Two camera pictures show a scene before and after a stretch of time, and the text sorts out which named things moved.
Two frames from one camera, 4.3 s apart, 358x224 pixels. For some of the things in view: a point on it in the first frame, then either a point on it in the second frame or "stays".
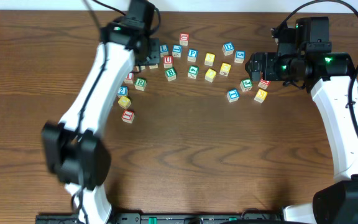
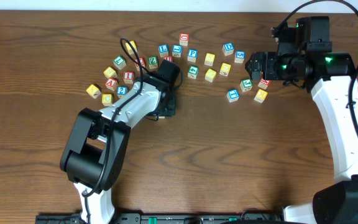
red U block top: [184, 39] stays
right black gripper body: [258, 66] stays
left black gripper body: [151, 51] to [169, 107]
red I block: [129, 78] stays
